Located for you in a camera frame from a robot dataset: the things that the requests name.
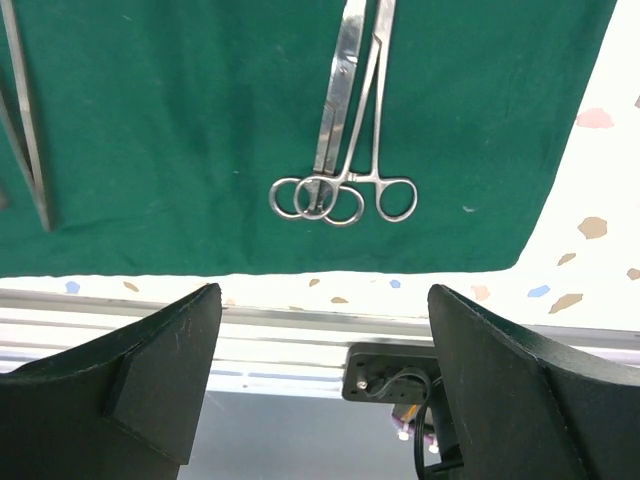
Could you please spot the green surgical cloth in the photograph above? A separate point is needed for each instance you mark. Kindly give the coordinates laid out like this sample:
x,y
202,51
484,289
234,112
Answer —
x,y
163,124

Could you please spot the aluminium mounting rail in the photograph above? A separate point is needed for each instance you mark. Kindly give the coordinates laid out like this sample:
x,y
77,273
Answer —
x,y
292,338

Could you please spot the steel surgical scissors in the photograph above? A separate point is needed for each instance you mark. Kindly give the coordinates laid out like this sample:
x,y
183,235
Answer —
x,y
335,108

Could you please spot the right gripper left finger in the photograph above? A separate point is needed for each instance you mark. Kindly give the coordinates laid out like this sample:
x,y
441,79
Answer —
x,y
123,406

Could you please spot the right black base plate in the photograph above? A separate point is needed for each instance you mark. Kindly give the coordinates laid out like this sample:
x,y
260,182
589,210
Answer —
x,y
390,373

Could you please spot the steel fine-point tweezers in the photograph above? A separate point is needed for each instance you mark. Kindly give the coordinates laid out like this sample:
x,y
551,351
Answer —
x,y
24,146

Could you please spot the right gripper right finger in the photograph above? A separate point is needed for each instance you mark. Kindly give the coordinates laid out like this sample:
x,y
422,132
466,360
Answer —
x,y
528,407

